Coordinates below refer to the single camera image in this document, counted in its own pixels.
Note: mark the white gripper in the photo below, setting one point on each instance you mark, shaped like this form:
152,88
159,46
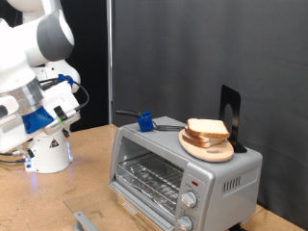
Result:
11,134

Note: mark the black spatula with blue block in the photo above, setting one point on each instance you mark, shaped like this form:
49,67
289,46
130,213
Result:
146,122

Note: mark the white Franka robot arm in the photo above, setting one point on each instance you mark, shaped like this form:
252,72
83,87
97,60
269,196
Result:
19,48

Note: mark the silver oven knob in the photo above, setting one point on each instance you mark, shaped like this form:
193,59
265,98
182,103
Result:
189,199
185,223

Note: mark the silver toaster oven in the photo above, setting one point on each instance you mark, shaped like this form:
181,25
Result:
231,166

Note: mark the black backdrop cloth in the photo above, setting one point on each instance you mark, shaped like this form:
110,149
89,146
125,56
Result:
93,64

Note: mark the vertical metal pole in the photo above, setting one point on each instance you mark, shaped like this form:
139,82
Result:
110,64

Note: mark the round wooden cutting board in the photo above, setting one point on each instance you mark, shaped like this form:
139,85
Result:
208,154

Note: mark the dark grey backdrop cloth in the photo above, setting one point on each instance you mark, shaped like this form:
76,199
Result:
192,48

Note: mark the black metal bookend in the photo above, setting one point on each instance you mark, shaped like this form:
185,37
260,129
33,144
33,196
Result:
236,102

